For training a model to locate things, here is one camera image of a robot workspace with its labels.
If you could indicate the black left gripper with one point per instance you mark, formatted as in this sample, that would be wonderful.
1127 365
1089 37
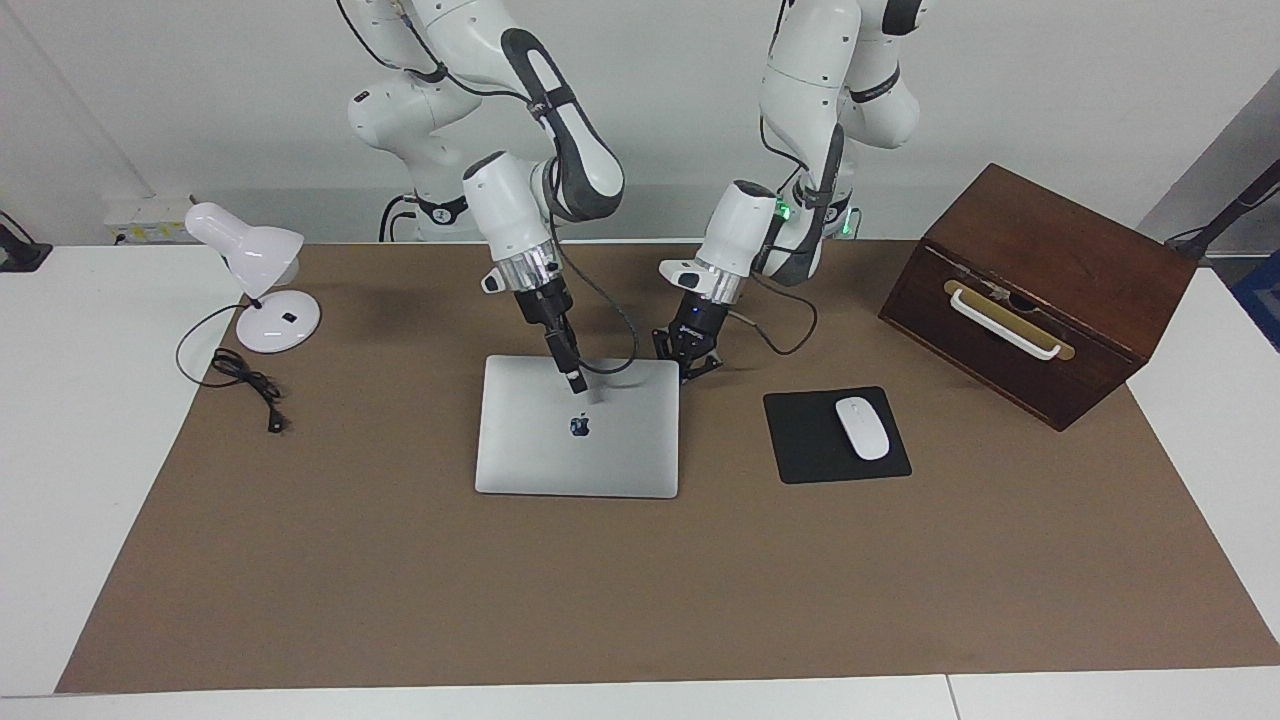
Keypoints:
698 318

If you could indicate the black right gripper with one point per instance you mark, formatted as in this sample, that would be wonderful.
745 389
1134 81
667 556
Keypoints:
545 308

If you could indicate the silver laptop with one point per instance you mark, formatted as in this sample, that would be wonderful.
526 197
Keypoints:
560 465

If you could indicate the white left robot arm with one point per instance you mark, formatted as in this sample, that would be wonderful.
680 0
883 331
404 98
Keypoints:
810 60

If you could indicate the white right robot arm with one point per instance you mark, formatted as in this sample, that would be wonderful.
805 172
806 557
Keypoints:
500 210

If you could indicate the black mouse pad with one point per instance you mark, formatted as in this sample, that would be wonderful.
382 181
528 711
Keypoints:
805 440

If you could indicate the white computer mouse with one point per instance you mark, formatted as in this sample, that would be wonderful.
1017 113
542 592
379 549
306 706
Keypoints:
862 428

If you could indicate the brown table mat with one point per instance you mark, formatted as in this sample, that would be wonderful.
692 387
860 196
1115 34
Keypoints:
640 590

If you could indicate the white desk lamp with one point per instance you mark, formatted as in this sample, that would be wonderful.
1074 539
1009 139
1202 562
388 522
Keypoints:
260 255

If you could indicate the dark wooden box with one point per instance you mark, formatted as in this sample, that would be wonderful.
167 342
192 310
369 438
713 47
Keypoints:
1070 250

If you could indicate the black tripod stand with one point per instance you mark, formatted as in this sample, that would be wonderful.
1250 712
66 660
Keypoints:
1225 215

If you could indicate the black stand foot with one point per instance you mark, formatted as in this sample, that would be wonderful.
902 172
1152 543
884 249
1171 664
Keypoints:
20 250

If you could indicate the blue crate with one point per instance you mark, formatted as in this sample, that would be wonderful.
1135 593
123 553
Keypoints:
1262 300

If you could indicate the white wall power strip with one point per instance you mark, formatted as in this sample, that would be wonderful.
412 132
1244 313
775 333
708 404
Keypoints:
150 218

